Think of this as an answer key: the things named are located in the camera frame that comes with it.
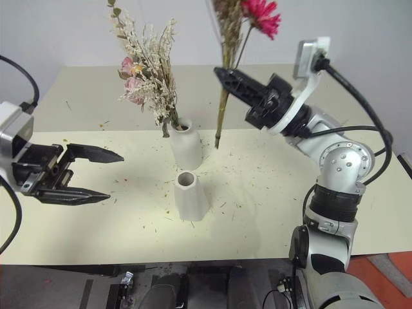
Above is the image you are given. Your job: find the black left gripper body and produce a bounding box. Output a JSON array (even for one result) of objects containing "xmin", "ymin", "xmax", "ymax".
[{"xmin": 11, "ymin": 143, "xmax": 74, "ymax": 196}]

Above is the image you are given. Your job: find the red flower dried bouquet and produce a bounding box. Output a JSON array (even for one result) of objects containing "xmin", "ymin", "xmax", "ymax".
[{"xmin": 211, "ymin": 0, "xmax": 283, "ymax": 151}]

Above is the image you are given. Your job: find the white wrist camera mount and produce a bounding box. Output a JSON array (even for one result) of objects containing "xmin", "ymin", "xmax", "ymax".
[
  {"xmin": 268, "ymin": 36, "xmax": 332, "ymax": 136},
  {"xmin": 0, "ymin": 101, "xmax": 35, "ymax": 159}
]

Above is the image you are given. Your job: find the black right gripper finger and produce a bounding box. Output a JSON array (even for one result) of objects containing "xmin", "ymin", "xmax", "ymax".
[
  {"xmin": 218, "ymin": 78, "xmax": 265, "ymax": 109},
  {"xmin": 213, "ymin": 66, "xmax": 272, "ymax": 95}
]

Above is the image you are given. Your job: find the dark rounded shape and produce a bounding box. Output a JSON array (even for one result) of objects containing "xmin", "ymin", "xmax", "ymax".
[{"xmin": 150, "ymin": 272, "xmax": 189, "ymax": 309}]

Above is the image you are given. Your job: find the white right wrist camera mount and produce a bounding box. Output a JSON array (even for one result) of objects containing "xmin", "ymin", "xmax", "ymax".
[{"xmin": 268, "ymin": 36, "xmax": 332, "ymax": 136}]

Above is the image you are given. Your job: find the small white connector with wire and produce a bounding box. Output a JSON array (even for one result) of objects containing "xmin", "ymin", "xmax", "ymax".
[{"xmin": 261, "ymin": 277, "xmax": 293, "ymax": 309}]

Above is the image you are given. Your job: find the round white bottle vase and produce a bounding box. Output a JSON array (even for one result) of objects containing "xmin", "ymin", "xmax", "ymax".
[{"xmin": 169, "ymin": 117, "xmax": 203, "ymax": 172}]

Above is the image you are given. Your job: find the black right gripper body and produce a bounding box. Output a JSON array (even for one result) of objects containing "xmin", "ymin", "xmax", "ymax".
[{"xmin": 244, "ymin": 73, "xmax": 295, "ymax": 130}]

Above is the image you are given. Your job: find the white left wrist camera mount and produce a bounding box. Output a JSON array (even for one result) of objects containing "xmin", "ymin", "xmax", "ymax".
[{"xmin": 0, "ymin": 101, "xmax": 35, "ymax": 159}]

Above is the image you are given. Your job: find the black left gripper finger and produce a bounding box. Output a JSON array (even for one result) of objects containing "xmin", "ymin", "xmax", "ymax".
[
  {"xmin": 34, "ymin": 185, "xmax": 111, "ymax": 206},
  {"xmin": 58, "ymin": 143, "xmax": 125, "ymax": 171}
]

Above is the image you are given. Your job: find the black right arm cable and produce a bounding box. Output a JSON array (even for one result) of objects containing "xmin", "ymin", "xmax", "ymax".
[{"xmin": 302, "ymin": 56, "xmax": 395, "ymax": 226}]

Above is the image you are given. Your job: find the tapered white vase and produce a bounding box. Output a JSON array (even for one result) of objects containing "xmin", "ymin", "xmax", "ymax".
[{"xmin": 173, "ymin": 170, "xmax": 209, "ymax": 223}]

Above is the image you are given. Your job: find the dried white pink flower bouquet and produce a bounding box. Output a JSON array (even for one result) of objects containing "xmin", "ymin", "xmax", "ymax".
[{"xmin": 107, "ymin": 0, "xmax": 181, "ymax": 139}]

